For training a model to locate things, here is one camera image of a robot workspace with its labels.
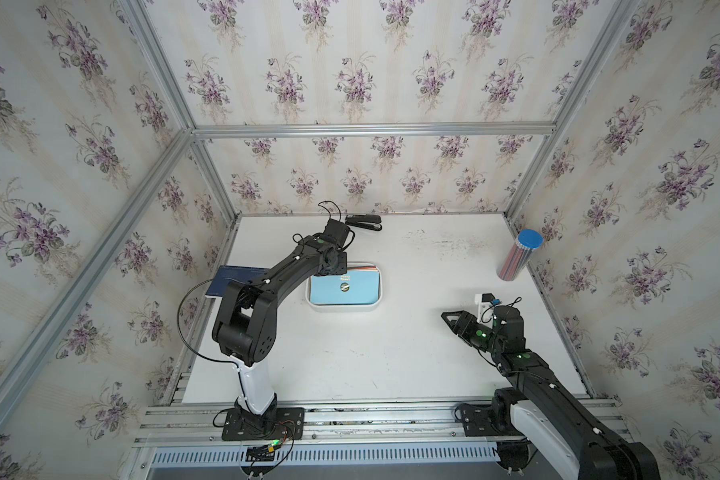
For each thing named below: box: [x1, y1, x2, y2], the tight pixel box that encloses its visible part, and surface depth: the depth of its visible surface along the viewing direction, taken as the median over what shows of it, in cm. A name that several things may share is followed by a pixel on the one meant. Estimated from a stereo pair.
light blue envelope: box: [310, 270, 380, 304], surface depth 95 cm
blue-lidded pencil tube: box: [496, 229, 545, 281], surface depth 90 cm
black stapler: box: [345, 214, 383, 231], surface depth 118 cm
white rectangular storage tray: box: [305, 262, 383, 312], surface depth 95 cm
